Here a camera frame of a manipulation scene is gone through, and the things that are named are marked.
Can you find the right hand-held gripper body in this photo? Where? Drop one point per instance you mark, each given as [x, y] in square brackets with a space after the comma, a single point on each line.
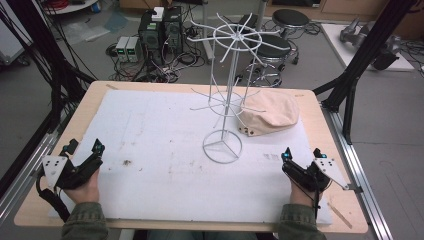
[310, 173]

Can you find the white box on computer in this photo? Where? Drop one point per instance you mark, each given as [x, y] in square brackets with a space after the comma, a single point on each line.
[158, 14]

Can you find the grey robot part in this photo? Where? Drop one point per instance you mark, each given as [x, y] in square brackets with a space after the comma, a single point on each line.
[370, 36]

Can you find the white foam mat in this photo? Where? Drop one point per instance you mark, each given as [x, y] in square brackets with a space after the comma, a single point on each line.
[160, 140]

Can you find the person's right hand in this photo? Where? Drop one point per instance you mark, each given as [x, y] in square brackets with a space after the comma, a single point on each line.
[301, 195]

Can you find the black round stool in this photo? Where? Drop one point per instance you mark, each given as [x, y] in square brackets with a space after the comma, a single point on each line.
[290, 18]
[271, 50]

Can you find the black metal frame post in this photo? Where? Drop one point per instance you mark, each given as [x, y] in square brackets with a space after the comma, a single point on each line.
[43, 50]
[363, 56]

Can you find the beige flat cap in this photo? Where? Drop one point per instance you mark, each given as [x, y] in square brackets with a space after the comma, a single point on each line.
[271, 111]

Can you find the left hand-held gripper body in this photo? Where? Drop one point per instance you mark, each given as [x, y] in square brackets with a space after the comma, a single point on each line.
[63, 173]

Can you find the thin wooden stick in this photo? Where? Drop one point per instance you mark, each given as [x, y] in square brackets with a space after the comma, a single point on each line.
[340, 215]

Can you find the person's left hand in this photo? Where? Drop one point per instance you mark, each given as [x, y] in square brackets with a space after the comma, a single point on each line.
[83, 190]

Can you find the white platform board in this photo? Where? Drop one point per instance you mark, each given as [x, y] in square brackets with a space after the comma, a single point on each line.
[340, 43]

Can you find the black computer tower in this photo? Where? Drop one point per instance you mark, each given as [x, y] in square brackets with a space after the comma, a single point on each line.
[150, 35]
[173, 31]

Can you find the aluminium rail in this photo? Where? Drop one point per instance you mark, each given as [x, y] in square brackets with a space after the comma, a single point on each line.
[23, 173]
[358, 173]

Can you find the grey bench power supply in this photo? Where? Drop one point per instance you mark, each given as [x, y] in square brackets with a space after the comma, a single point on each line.
[133, 49]
[121, 49]

